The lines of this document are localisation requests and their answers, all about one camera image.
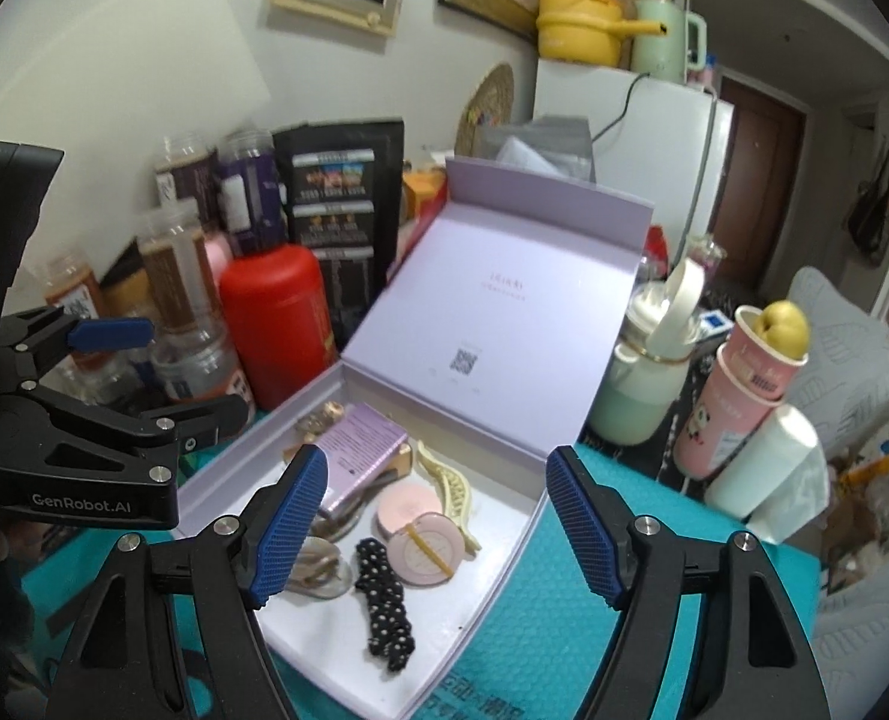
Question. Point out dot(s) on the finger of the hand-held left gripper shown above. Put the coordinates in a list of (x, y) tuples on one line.
[(189, 424), (111, 334)]

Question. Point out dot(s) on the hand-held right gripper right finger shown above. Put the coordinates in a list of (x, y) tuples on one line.
[(587, 525)]

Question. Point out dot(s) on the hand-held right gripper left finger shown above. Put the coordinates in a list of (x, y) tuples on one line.
[(287, 525)]

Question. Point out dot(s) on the grey wavy hair claw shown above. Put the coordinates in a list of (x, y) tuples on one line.
[(324, 574)]

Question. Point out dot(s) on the lilac rectangular cosmetics box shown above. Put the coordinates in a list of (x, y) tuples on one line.
[(362, 450)]

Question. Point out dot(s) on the clear hair claw cream charms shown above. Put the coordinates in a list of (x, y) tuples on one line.
[(317, 422)]

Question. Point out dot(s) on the pink round compact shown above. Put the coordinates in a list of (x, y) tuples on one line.
[(407, 506)]

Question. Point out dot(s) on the black polka dot scrunchie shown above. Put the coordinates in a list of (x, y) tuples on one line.
[(384, 607)]

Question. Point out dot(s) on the lilac round compact yellow band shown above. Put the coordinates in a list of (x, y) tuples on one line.
[(426, 547)]

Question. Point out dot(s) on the pale yellow hair claw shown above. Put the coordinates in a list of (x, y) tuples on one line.
[(448, 491)]

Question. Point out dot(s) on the lilac gift box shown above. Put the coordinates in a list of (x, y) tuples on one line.
[(504, 315)]

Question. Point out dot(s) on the wide clear jar brown contents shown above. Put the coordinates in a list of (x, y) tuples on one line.
[(197, 371)]

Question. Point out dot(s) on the amber jar white label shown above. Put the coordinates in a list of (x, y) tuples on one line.
[(73, 289)]

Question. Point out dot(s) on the clear jar brown label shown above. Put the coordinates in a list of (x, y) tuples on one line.
[(178, 270)]

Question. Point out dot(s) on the teal printed bubble mat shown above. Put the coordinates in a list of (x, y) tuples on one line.
[(534, 637)]

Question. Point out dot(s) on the pink cylinder bottle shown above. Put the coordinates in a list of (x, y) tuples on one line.
[(218, 255)]

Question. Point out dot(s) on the red canister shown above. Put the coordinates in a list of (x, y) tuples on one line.
[(279, 322)]

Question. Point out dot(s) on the mint bottle cream lid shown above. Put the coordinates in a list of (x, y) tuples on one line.
[(639, 390)]

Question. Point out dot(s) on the dark brown jar white label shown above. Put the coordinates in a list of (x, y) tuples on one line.
[(186, 180)]

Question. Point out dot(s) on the pink panda paper cups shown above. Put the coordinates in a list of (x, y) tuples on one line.
[(726, 420)]

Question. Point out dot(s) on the white paper roll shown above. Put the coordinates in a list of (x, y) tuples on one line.
[(767, 472)]

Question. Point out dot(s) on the dark purple jar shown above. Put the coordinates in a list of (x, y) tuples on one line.
[(253, 187)]

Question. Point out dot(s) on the black foil pouch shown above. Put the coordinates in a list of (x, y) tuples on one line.
[(339, 225)]

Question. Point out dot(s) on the yellow pear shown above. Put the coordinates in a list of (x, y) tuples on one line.
[(786, 326)]

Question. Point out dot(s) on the grey embossed sofa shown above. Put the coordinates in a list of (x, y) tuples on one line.
[(846, 360)]

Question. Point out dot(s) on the orange box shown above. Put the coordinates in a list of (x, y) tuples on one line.
[(423, 195)]

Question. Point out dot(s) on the white mini fridge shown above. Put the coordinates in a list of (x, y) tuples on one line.
[(662, 165)]

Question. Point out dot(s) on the grey plastic bag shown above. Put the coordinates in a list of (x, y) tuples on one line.
[(542, 146)]

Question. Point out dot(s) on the brown wooden door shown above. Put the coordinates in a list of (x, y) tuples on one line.
[(759, 180)]

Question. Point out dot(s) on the dark hanging bag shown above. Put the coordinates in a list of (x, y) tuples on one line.
[(872, 210)]

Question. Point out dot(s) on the woven round mat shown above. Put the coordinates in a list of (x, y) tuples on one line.
[(489, 105)]

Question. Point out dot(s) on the mint green kettle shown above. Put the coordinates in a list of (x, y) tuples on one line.
[(666, 41)]

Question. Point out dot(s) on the yellow pot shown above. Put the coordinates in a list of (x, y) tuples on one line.
[(579, 26)]

